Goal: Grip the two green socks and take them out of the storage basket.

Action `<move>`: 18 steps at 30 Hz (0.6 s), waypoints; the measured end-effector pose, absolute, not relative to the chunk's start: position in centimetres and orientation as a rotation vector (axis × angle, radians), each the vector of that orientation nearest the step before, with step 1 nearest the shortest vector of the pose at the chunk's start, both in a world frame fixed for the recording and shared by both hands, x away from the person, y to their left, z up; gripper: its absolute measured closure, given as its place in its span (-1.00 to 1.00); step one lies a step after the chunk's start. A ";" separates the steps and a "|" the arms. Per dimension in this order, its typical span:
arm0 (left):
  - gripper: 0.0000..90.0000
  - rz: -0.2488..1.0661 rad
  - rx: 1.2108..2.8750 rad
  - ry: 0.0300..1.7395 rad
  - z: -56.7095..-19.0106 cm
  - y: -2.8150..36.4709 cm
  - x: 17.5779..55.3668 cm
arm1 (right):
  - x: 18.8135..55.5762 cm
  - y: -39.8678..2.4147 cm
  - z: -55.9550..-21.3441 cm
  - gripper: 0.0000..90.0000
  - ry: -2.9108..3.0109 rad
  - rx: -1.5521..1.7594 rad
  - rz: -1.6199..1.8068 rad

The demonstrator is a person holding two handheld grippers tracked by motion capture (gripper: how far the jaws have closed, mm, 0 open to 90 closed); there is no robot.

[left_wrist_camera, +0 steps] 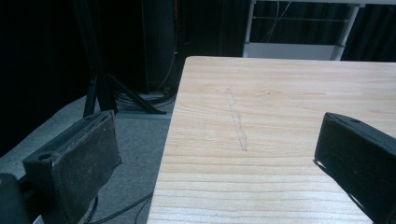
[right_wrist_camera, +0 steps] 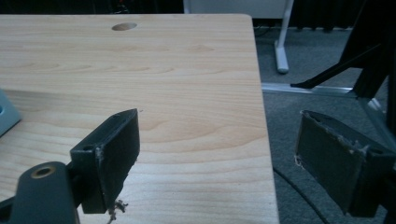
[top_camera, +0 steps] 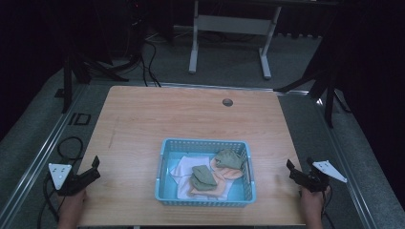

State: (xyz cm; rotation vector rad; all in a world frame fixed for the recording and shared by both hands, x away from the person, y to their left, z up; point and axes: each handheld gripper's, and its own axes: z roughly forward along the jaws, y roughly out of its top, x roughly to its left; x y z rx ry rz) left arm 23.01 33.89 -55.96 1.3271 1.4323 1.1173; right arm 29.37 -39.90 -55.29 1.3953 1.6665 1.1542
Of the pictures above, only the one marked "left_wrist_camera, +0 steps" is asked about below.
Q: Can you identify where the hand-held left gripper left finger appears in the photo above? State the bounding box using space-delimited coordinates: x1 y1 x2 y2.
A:
21 109 123 224

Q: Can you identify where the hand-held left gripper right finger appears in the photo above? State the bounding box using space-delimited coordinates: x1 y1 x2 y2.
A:
313 112 396 224

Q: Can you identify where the black tripod stand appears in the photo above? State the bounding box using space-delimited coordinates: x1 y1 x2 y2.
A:
72 0 167 119

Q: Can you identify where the black cable on floor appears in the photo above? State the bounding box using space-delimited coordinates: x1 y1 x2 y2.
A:
83 191 154 224

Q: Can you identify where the coil of black cables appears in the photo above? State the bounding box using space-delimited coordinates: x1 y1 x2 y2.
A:
115 88 177 111

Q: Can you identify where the white metal shelf frame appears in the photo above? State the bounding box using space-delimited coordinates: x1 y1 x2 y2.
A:
242 0 396 62

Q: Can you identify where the white hanging cable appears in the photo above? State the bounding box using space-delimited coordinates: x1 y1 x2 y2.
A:
261 0 292 44

